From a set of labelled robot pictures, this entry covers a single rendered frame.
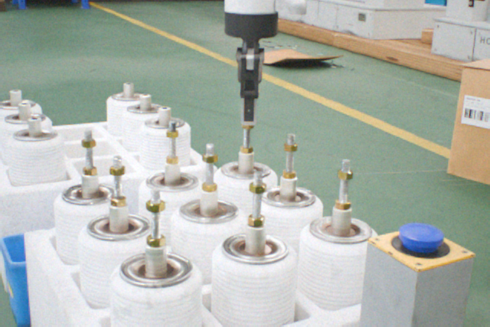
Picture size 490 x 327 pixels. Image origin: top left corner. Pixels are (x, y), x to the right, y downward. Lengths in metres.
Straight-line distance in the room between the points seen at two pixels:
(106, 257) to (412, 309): 0.34
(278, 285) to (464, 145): 1.19
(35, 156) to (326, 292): 0.58
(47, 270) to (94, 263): 0.11
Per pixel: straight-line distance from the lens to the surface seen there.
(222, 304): 0.74
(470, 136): 1.83
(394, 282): 0.62
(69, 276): 0.85
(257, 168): 1.00
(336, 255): 0.76
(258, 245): 0.73
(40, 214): 1.15
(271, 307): 0.73
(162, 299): 0.66
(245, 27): 0.90
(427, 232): 0.63
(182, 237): 0.81
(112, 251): 0.76
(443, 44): 3.46
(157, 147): 1.21
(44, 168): 1.16
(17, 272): 1.03
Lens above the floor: 0.57
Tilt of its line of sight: 17 degrees down
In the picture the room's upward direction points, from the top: 2 degrees clockwise
